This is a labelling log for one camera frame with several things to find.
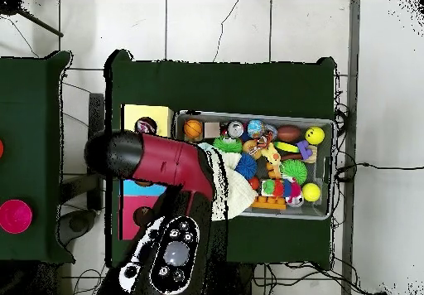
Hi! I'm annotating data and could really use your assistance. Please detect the small wooden cube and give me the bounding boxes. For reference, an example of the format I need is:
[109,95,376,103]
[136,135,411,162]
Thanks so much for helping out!
[204,122,221,139]

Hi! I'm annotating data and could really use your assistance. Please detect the pink disc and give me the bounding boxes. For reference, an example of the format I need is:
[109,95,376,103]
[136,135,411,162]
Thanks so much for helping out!
[0,199,34,235]

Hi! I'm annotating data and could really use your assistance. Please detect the cream yellow cloth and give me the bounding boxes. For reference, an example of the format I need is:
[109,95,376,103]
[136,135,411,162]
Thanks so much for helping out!
[210,150,259,222]

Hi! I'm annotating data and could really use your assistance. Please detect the globe print ball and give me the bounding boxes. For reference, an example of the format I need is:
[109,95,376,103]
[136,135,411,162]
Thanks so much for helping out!
[247,118,266,138]

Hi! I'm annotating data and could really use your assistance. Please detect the blue spiky ball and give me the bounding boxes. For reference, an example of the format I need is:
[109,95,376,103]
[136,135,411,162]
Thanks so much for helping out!
[235,153,258,180]

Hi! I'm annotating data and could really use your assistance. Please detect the green spiky ball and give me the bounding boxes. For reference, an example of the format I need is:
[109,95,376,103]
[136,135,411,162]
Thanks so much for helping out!
[281,158,309,185]

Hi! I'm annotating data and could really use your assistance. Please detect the black tripod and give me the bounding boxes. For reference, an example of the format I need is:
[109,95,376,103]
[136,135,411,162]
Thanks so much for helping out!
[0,0,65,39]

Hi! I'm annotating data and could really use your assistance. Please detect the brown toy football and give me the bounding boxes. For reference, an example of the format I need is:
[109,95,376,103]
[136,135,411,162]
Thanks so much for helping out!
[277,125,303,143]

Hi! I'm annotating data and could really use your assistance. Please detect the clear mesh bin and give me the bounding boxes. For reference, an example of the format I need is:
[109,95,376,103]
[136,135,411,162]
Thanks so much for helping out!
[175,111,335,220]

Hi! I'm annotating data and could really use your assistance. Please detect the colourful polka dot cloth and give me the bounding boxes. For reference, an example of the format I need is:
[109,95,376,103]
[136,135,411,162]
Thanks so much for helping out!
[136,117,159,136]

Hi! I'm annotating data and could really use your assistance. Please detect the side table with green cloth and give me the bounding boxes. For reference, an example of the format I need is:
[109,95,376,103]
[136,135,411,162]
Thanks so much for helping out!
[0,51,74,264]

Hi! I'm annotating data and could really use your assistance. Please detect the green fuzzy toy with eyes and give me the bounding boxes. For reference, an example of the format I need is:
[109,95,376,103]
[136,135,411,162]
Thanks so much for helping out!
[213,136,243,154]

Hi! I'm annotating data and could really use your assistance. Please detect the silver can with open top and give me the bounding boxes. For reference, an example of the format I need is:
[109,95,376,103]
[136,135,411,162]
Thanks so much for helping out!
[226,120,246,140]

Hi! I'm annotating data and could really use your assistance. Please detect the plain yellow ball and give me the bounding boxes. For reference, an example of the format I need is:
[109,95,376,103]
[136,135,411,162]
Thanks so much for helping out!
[301,182,322,203]

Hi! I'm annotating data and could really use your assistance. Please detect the small orange basketball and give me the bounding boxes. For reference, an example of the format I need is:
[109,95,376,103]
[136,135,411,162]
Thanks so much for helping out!
[184,119,205,141]

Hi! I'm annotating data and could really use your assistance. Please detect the yellow smiley ball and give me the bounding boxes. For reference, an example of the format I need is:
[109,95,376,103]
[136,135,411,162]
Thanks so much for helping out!
[304,125,326,146]

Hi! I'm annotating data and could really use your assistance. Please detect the wooden box with three holes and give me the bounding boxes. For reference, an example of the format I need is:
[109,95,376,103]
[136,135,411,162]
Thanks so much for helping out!
[119,104,176,242]

